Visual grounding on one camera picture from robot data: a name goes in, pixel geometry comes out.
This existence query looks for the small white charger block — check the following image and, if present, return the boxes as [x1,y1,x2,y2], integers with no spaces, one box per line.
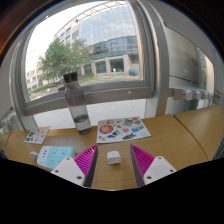
[106,150,122,165]

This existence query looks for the small sticker sheet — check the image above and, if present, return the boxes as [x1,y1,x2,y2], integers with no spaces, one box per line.
[23,125,51,145]

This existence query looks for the grey window frame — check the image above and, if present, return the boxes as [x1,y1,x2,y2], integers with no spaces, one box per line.
[9,0,174,131]

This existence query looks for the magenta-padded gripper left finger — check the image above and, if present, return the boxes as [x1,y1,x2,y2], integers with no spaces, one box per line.
[49,144,99,188]

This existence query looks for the white and blue power strip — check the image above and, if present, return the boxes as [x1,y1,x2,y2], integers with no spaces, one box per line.
[36,145,76,169]

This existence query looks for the clear water bottle black cap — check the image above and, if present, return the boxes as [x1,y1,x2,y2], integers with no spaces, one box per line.
[62,71,93,136]

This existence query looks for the wall rail with white knobs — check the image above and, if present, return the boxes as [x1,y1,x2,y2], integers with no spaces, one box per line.
[0,109,21,131]
[168,88,214,101]

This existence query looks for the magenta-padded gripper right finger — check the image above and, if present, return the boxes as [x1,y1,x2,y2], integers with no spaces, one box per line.
[129,143,177,188]

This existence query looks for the large sticker sheet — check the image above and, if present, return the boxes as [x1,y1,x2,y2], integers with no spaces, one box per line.
[95,116,152,144]

